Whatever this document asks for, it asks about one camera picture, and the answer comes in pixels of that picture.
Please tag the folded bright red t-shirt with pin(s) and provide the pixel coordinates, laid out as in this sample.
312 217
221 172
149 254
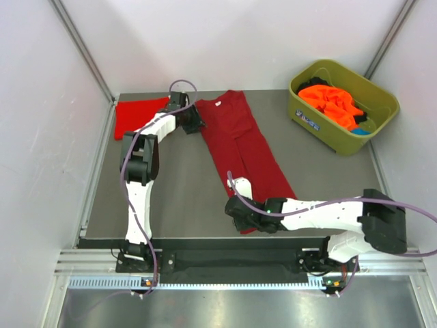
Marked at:
132 115

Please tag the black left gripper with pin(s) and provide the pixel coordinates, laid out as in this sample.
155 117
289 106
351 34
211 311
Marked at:
196 122

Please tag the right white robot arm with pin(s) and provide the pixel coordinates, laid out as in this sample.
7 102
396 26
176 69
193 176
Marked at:
366 223

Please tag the olive green plastic bin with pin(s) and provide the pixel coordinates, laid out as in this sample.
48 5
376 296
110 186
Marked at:
381 106

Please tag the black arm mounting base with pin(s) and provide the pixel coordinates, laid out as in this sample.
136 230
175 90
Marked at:
239 260

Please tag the right aluminium frame post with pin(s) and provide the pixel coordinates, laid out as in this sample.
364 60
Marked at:
395 27

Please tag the left aluminium frame post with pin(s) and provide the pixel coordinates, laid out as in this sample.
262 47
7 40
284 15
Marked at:
76 38

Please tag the black garment in bin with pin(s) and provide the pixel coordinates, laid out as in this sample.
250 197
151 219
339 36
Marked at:
311 82

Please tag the aluminium frame post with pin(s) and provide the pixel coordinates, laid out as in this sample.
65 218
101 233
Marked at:
76 38
395 27

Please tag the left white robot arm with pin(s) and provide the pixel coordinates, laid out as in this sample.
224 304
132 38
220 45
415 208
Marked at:
139 167

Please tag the slotted grey cable duct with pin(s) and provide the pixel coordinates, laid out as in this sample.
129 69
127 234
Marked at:
143 283

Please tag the orange t-shirt in bin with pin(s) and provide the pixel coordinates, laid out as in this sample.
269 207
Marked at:
335 103

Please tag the dark red t-shirt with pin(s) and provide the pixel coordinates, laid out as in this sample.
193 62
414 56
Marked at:
237 145

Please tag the blue garment in bin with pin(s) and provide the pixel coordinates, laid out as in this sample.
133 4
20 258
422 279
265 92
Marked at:
360 131

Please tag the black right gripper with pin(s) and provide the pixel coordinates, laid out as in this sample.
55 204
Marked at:
241 225

